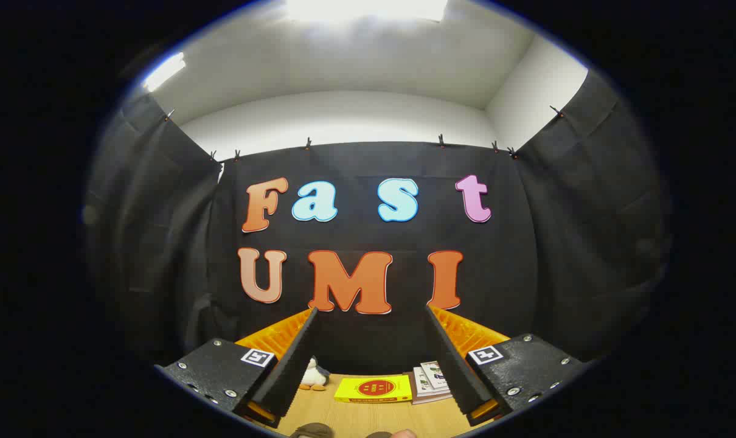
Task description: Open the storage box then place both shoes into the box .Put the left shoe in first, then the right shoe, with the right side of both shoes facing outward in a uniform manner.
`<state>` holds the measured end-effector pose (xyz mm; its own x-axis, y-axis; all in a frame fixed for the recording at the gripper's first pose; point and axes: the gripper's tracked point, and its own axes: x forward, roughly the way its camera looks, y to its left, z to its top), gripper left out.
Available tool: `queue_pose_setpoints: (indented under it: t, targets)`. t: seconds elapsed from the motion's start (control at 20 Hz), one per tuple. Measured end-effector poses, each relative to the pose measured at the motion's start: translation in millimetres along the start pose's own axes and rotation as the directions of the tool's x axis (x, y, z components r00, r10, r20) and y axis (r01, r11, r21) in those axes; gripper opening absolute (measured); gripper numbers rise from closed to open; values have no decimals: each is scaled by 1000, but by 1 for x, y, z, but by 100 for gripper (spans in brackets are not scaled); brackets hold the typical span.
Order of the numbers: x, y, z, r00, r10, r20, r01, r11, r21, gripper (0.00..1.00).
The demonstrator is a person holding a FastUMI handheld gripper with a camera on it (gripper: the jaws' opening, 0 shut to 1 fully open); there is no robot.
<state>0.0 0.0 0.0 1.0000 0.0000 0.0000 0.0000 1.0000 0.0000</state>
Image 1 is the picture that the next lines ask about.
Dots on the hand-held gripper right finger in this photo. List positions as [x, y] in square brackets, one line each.
[450, 365]

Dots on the black backdrop cloth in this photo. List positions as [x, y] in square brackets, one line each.
[526, 255]

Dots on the blue white penguin plush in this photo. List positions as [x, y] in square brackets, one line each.
[312, 377]

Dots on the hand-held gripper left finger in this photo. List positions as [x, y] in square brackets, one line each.
[295, 365]

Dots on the white floral cover book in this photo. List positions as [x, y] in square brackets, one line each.
[433, 374]

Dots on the brown felt shoe with bow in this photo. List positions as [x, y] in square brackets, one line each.
[312, 431]

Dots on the thick white book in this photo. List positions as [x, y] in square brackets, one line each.
[432, 398]

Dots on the yellow box with red circle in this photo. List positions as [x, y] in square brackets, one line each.
[374, 388]

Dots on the ceiling light panel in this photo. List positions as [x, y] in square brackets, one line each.
[368, 8]
[163, 71]

